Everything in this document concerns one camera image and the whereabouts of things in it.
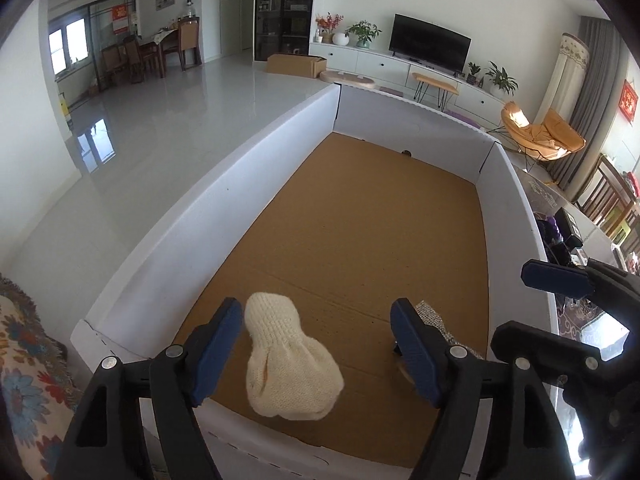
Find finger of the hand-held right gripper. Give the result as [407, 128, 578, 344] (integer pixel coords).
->
[490, 320, 632, 401]
[521, 258, 640, 321]

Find cloth-covered standing air conditioner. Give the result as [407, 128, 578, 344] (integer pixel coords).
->
[537, 32, 593, 126]

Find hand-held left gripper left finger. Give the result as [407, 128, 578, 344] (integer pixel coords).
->
[52, 296, 244, 480]

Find orange lounge chair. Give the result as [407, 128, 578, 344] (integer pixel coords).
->
[487, 101, 586, 181]

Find red wall decoration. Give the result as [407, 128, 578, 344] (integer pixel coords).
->
[618, 79, 640, 121]

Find white door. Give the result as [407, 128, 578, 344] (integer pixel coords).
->
[220, 0, 251, 58]

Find tall-backed wooden dining chair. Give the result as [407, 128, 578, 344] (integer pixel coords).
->
[162, 17, 203, 71]

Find black flat television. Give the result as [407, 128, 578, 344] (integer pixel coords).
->
[389, 13, 472, 73]

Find brown cardboard box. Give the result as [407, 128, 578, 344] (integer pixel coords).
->
[265, 53, 328, 79]

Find cream knitted sock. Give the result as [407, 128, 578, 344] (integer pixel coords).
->
[244, 291, 345, 420]

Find black carton with white labels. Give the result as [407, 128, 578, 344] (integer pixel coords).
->
[555, 210, 583, 251]

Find dark wooden dining table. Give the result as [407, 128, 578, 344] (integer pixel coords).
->
[135, 27, 201, 78]

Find wooden bench with hairpin legs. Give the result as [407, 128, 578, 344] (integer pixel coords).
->
[411, 72, 460, 108]

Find large white cardboard box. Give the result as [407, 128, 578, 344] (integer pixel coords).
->
[70, 82, 573, 480]

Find floral blanket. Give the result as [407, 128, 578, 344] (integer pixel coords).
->
[0, 272, 83, 480]

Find broad-leaf potted plant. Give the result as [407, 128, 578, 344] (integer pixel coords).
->
[484, 61, 518, 96]

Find dark wooden dining chair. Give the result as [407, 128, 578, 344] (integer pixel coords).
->
[122, 35, 146, 83]
[101, 45, 126, 88]

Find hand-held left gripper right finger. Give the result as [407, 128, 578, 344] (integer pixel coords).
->
[390, 297, 576, 480]

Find grey curtain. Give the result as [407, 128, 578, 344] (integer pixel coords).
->
[550, 15, 623, 191]

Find window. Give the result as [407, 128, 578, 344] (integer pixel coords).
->
[48, 17, 91, 76]

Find leafy green potted plant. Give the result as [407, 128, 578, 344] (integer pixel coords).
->
[345, 20, 382, 50]

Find slatted wooden chair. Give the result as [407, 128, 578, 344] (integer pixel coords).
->
[585, 154, 640, 241]

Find black glass display cabinet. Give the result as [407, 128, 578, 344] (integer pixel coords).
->
[253, 0, 318, 62]

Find purple toy figure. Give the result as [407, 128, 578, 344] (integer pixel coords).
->
[542, 215, 563, 246]

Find white television cabinet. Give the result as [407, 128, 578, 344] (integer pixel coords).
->
[309, 42, 511, 128]

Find red flower bouquet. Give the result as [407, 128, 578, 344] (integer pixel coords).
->
[315, 12, 345, 44]

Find purple floor mat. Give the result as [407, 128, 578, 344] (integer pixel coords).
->
[445, 107, 486, 128]

